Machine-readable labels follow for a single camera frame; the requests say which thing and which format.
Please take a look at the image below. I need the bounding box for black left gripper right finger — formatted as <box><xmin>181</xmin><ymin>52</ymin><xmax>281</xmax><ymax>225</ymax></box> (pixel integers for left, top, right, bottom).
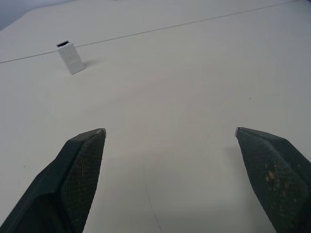
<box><xmin>235</xmin><ymin>126</ymin><xmax>311</xmax><ymax>233</ymax></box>

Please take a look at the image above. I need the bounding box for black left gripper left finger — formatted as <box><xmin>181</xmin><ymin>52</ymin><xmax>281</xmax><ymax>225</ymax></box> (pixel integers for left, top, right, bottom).
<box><xmin>0</xmin><ymin>128</ymin><xmax>107</xmax><ymax>233</ymax></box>

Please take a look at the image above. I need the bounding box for small white adapter block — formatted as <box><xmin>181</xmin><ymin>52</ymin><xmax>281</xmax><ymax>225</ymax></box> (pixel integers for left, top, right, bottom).
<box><xmin>55</xmin><ymin>40</ymin><xmax>86</xmax><ymax>75</ymax></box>

